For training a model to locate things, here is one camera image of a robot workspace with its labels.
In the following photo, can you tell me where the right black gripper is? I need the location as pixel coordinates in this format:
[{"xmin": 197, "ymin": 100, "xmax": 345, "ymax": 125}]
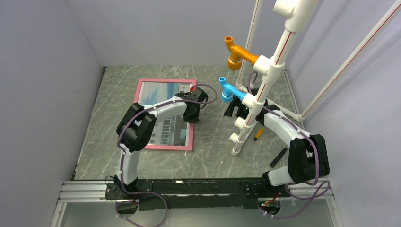
[{"xmin": 224, "ymin": 94, "xmax": 255, "ymax": 124}]

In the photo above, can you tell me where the pink picture frame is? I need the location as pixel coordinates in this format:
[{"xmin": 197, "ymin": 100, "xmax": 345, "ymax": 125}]
[{"xmin": 134, "ymin": 78, "xmax": 196, "ymax": 151}]

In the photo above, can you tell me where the orange handled screwdriver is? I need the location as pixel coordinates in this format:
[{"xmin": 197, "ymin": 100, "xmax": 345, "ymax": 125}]
[{"xmin": 251, "ymin": 127, "xmax": 264, "ymax": 146}]

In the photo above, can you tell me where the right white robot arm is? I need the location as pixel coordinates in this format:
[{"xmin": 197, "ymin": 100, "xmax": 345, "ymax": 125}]
[{"xmin": 221, "ymin": 85, "xmax": 330, "ymax": 196}]

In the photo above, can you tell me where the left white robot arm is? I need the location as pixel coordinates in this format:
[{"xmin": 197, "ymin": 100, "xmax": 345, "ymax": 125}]
[{"xmin": 114, "ymin": 87, "xmax": 209, "ymax": 199}]

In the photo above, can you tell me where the blue pipe fitting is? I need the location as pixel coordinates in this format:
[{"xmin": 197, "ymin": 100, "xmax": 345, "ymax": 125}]
[{"xmin": 218, "ymin": 77, "xmax": 247, "ymax": 103}]

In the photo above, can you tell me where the orange pipe fitting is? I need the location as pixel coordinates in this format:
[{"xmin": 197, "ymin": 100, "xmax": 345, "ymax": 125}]
[{"xmin": 225, "ymin": 36, "xmax": 259, "ymax": 71}]

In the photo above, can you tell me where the white diagonal pipe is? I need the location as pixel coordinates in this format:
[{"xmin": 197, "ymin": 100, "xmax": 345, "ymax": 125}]
[{"xmin": 298, "ymin": 0, "xmax": 401, "ymax": 122}]

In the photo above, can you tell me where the black flat bar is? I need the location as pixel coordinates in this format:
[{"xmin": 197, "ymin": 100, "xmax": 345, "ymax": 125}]
[{"xmin": 269, "ymin": 147, "xmax": 288, "ymax": 168}]

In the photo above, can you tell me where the white pvc pipe stand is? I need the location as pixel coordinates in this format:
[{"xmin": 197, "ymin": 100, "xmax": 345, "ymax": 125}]
[{"xmin": 230, "ymin": 0, "xmax": 318, "ymax": 156}]

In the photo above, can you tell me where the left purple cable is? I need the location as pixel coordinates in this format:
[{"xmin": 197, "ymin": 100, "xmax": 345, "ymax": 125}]
[{"xmin": 114, "ymin": 83, "xmax": 218, "ymax": 227}]

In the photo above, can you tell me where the purple cable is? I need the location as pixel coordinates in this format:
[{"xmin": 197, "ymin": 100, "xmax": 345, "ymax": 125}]
[
  {"xmin": 114, "ymin": 83, "xmax": 218, "ymax": 227},
  {"xmin": 247, "ymin": 71, "xmax": 331, "ymax": 220}
]

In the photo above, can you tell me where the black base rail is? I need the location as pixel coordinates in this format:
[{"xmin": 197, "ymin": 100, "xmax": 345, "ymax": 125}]
[{"xmin": 105, "ymin": 177, "xmax": 289, "ymax": 211}]

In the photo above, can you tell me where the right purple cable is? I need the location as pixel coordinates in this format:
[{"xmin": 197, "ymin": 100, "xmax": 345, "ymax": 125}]
[{"xmin": 247, "ymin": 71, "xmax": 331, "ymax": 220}]

